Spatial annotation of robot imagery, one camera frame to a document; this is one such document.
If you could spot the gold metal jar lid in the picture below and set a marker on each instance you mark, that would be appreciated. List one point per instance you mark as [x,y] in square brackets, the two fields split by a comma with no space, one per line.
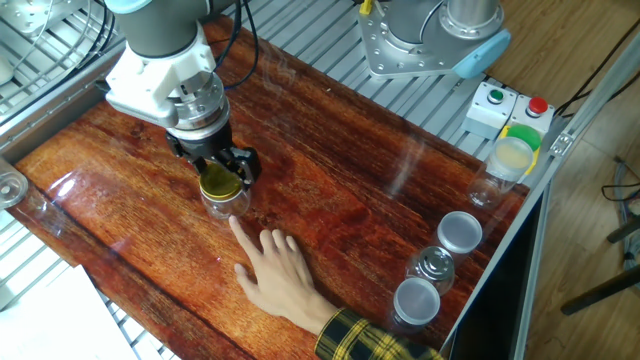
[217,182]

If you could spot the black flat panel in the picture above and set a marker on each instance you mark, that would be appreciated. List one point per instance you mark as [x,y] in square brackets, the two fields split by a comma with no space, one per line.
[495,310]

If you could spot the glossy wood grain mat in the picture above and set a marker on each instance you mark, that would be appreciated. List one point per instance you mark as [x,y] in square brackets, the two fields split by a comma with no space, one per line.
[350,190]

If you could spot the dark chair leg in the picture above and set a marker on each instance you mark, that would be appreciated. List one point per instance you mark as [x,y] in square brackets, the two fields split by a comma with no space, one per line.
[600,290]
[625,230]

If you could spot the yellow plastic clip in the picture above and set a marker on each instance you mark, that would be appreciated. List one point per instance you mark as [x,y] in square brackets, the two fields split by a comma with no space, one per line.
[366,7]

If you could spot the grey aluminium rail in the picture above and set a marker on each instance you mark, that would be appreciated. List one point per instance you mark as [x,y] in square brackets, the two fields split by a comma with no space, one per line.
[50,105]

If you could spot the silver metal mounting plate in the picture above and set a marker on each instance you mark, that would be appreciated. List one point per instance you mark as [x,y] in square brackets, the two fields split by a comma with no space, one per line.
[30,12]

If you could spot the grey box green button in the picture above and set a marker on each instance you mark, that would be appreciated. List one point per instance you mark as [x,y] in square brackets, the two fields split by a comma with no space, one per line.
[487,112]

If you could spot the empty clear lidless jar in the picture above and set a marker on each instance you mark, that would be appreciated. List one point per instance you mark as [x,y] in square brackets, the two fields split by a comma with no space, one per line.
[10,187]

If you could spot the clear jar silver metal lid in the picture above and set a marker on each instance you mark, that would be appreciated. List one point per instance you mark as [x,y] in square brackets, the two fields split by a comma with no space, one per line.
[434,265]

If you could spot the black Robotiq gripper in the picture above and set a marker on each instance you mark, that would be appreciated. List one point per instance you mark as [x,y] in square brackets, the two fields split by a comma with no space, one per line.
[207,145]

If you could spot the small clear glass jar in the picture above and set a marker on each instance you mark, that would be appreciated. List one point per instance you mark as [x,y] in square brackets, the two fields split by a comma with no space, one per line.
[225,207]

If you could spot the aluminium frame post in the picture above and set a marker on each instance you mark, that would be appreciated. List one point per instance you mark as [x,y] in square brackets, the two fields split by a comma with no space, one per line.
[590,107]

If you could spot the white paper sheet stack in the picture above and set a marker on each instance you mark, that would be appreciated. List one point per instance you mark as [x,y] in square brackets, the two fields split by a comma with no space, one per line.
[50,325]

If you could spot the silver UR5 robot arm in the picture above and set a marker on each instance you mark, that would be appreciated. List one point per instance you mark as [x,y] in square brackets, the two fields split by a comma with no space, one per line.
[160,25]

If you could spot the bare human hand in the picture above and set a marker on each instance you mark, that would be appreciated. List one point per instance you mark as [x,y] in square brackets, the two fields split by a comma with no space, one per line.
[285,285]

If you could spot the forearm yellow black plaid sleeve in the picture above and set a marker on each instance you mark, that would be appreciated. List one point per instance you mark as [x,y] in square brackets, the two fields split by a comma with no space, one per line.
[360,340]

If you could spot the grey box red button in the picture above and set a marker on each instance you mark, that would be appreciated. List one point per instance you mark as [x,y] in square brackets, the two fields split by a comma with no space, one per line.
[537,119]

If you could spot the large clear jar white lid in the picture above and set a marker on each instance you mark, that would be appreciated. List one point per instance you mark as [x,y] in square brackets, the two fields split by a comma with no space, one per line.
[510,157]

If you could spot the white printed wrist mount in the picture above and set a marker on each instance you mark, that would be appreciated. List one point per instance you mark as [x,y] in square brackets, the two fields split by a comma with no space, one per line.
[145,80]

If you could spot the yellow box green round cap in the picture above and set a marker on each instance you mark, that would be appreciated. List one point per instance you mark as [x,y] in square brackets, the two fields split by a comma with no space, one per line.
[524,135]

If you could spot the clear jar white plastic lid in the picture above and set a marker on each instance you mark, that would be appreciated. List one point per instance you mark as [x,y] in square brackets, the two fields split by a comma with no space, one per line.
[459,231]
[416,301]

